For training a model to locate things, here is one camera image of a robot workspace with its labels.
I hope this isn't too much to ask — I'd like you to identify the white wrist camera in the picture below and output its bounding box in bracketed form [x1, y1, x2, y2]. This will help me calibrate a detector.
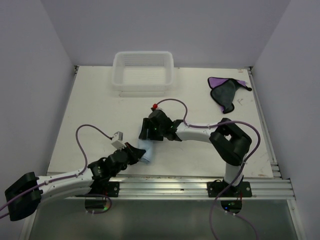
[111, 131, 126, 150]
[151, 103, 164, 112]

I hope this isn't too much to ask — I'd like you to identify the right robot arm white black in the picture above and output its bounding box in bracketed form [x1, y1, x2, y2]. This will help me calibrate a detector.
[138, 109, 252, 197]

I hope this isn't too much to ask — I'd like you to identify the aluminium mounting rail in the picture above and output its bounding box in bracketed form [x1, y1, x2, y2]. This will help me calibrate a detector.
[64, 174, 293, 201]

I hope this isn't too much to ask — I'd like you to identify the left black base bracket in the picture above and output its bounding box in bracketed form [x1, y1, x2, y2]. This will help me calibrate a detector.
[88, 181, 120, 198]

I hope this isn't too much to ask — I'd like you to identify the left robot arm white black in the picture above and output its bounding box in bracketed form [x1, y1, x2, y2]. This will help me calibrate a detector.
[4, 142, 148, 222]

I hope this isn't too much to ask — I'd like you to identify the white plastic basket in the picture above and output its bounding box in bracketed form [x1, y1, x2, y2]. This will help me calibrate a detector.
[111, 51, 175, 92]

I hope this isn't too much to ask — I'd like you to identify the right black base bracket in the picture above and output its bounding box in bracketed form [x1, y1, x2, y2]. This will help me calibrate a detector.
[206, 179, 253, 198]

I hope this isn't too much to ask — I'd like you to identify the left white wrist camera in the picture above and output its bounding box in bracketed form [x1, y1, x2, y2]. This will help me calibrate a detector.
[111, 131, 126, 150]

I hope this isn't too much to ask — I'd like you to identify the light blue towel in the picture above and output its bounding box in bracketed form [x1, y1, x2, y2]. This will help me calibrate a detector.
[137, 139, 154, 164]

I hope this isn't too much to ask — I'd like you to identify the purple and grey towel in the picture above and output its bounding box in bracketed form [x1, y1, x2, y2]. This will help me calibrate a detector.
[207, 77, 252, 114]

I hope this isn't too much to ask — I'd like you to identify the black base bracket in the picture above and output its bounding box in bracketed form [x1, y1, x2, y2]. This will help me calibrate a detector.
[206, 179, 253, 198]
[88, 181, 120, 198]

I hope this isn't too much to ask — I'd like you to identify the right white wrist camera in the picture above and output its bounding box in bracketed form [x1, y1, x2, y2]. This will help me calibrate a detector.
[151, 103, 164, 112]

